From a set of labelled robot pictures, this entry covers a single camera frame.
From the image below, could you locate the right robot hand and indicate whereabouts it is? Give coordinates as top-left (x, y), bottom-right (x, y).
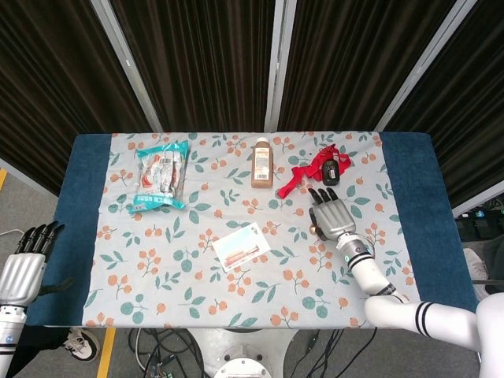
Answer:
top-left (307, 187), bottom-right (359, 242)

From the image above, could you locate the teal snack bag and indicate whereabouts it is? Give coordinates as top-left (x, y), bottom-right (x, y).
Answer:
top-left (128, 140), bottom-right (191, 215)

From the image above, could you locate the blue table cover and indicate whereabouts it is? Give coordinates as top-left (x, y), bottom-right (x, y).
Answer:
top-left (24, 132), bottom-right (480, 328)

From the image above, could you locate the palace photo postcard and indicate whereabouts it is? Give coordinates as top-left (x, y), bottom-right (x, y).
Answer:
top-left (211, 221), bottom-right (272, 273)

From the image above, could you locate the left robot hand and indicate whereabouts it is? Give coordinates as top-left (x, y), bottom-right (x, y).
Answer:
top-left (0, 220), bottom-right (66, 307)

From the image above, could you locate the brown drink bottle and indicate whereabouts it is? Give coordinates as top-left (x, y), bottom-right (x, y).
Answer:
top-left (250, 136), bottom-right (273, 190)

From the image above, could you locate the red lanyard ribbon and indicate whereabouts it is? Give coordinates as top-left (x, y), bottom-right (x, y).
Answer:
top-left (277, 143), bottom-right (353, 200)

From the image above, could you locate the dark brown curtain panel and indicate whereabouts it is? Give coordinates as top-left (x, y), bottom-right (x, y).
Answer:
top-left (277, 0), bottom-right (458, 133)
top-left (0, 0), bottom-right (153, 197)
top-left (110, 0), bottom-right (277, 133)
top-left (384, 0), bottom-right (504, 209)

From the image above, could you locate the black cable bundle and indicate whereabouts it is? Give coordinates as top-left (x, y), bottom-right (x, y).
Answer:
top-left (126, 327), bottom-right (208, 378)
top-left (302, 327), bottom-right (380, 378)

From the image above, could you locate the black box device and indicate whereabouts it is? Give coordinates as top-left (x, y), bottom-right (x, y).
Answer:
top-left (321, 158), bottom-right (342, 187)

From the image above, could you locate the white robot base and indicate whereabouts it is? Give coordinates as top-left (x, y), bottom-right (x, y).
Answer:
top-left (183, 328), bottom-right (301, 378)

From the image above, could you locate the floral print tablecloth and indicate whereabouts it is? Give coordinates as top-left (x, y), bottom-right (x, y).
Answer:
top-left (81, 131), bottom-right (421, 329)

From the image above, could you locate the white black sneaker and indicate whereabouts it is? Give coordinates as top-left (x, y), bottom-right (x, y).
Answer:
top-left (61, 328), bottom-right (102, 364)

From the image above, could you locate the white frame post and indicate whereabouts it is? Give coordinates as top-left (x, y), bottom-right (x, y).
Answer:
top-left (375, 0), bottom-right (480, 132)
top-left (262, 0), bottom-right (297, 133)
top-left (89, 0), bottom-right (164, 133)

